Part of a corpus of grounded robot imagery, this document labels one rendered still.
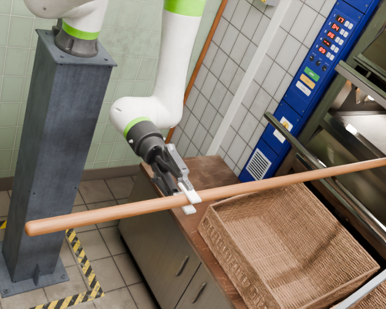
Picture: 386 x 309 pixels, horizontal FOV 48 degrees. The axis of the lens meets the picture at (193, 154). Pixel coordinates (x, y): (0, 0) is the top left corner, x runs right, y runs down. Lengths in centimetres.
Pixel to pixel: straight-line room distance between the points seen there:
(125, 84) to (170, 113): 118
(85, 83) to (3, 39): 66
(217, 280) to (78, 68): 97
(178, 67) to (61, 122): 55
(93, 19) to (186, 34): 37
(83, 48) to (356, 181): 122
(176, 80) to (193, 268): 94
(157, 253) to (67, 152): 72
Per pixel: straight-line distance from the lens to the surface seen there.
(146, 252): 225
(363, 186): 195
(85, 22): 149
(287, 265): 205
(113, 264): 245
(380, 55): 189
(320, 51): 202
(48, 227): 91
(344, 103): 208
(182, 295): 206
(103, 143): 269
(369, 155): 191
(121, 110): 126
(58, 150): 171
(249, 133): 233
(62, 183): 184
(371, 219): 151
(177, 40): 124
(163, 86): 129
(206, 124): 260
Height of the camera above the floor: 188
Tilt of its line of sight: 33 degrees down
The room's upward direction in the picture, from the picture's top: 25 degrees clockwise
